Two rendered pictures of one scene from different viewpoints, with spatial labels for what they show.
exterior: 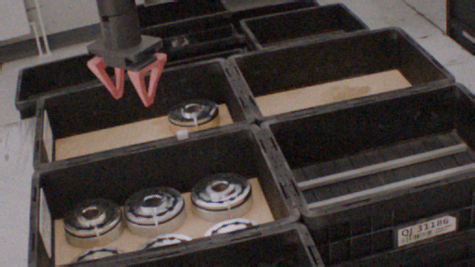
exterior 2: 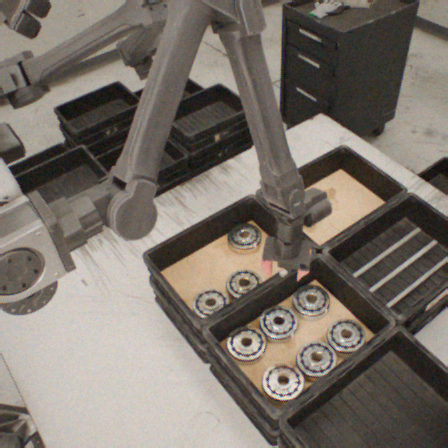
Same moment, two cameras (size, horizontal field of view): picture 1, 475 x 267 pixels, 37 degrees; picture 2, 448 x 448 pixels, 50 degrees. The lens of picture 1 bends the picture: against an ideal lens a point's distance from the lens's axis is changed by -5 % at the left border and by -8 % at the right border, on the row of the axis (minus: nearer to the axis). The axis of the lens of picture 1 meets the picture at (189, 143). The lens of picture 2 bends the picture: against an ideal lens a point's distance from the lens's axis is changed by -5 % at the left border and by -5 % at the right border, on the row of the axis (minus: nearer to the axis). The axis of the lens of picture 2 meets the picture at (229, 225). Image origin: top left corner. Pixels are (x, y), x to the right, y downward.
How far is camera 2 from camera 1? 0.86 m
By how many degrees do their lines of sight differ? 29
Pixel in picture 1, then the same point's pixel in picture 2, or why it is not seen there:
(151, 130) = (218, 253)
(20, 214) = (137, 332)
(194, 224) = (304, 325)
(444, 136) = (401, 222)
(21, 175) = (110, 296)
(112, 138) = (196, 266)
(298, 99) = not seen: hidden behind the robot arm
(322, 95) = not seen: hidden behind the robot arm
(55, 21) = not seen: outside the picture
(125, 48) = (296, 256)
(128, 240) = (274, 349)
